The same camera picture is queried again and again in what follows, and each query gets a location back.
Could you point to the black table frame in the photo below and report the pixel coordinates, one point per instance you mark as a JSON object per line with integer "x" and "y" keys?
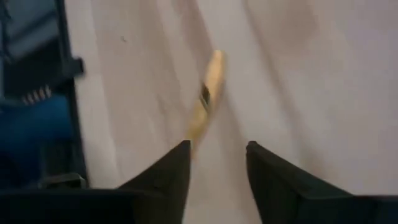
{"x": 72, "y": 67}

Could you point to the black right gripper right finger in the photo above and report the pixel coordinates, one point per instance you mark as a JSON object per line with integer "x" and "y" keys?
{"x": 295, "y": 202}

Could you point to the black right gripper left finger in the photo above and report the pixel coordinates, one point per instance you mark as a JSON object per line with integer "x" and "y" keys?
{"x": 140, "y": 202}

